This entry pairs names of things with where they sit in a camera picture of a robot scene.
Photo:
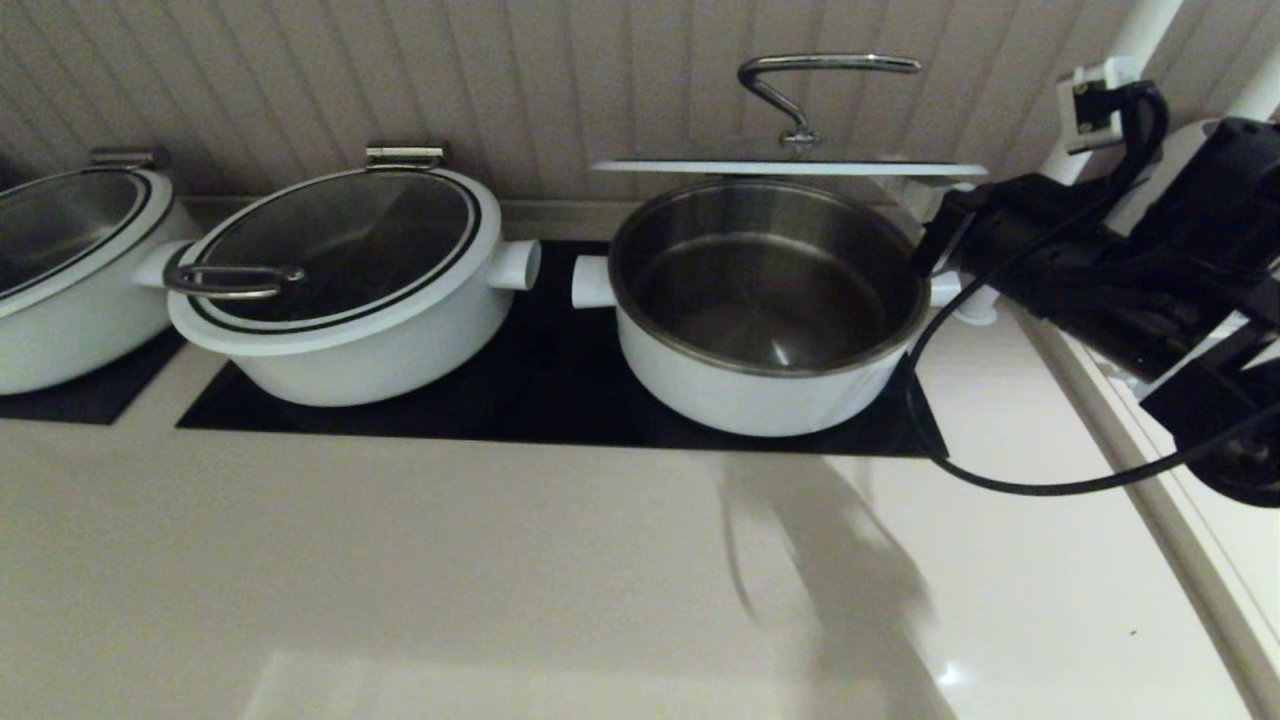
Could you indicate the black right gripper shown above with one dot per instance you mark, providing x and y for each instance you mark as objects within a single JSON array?
[{"x": 1000, "y": 235}]

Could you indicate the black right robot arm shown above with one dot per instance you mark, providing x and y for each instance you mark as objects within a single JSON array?
[{"x": 1180, "y": 270}]

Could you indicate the white pot with steel interior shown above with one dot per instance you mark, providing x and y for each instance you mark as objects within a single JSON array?
[{"x": 740, "y": 400}]

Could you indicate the white round cooking pot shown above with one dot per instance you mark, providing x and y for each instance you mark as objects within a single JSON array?
[
  {"x": 380, "y": 365},
  {"x": 70, "y": 340}
]

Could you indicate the white-rimmed glass lid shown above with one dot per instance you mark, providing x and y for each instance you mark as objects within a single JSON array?
[{"x": 60, "y": 220}]

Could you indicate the white toaster appliance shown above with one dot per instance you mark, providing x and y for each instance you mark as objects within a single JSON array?
[{"x": 1175, "y": 155}]

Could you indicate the white slanted pole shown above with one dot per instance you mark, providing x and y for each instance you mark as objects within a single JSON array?
[
  {"x": 1145, "y": 30},
  {"x": 1260, "y": 90}
]

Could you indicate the long black induction cooktop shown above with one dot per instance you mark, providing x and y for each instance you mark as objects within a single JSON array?
[{"x": 560, "y": 400}]

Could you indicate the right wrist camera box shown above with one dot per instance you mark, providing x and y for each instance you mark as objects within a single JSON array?
[{"x": 1090, "y": 105}]

